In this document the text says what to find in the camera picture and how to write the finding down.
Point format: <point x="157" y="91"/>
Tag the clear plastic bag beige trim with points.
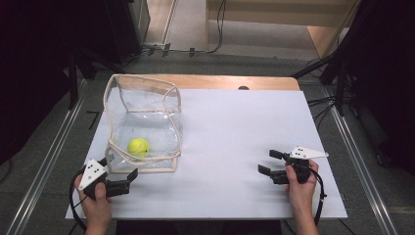
<point x="143" y="124"/>

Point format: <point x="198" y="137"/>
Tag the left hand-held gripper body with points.
<point x="94" y="173"/>

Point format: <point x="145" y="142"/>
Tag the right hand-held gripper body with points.
<point x="301" y="163"/>

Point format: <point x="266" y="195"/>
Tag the black metal stand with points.
<point x="329" y="63"/>

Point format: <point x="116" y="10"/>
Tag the aluminium floor rail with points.
<point x="45" y="163"/>
<point x="357" y="163"/>

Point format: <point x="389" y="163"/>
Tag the black cabinet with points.
<point x="120" y="29"/>

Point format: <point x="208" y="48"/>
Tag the white table sheet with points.
<point x="228" y="147"/>

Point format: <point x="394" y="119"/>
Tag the light wooden shelf unit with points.
<point x="280" y="19"/>

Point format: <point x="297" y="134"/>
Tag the person's left hand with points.
<point x="96" y="209"/>

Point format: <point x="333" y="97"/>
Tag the yellow tennis ball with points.
<point x="138" y="147"/>

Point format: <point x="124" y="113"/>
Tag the person's right hand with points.
<point x="301" y="196"/>

